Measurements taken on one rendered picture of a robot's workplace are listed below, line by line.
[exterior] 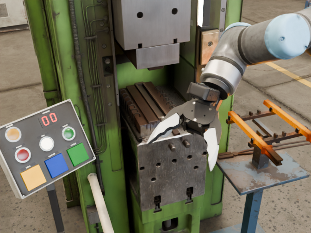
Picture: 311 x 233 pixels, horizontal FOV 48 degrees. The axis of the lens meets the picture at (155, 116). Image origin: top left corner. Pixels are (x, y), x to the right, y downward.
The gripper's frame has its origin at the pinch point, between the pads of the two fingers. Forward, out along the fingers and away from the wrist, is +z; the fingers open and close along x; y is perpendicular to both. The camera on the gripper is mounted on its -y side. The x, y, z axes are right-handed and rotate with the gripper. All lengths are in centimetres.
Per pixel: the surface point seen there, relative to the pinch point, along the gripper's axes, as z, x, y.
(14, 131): 6, 70, 38
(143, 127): -28, 43, 80
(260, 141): -43, -9, 79
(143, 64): -46, 47, 53
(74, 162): 4, 53, 58
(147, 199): -3, 34, 112
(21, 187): 22, 60, 47
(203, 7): -84, 35, 52
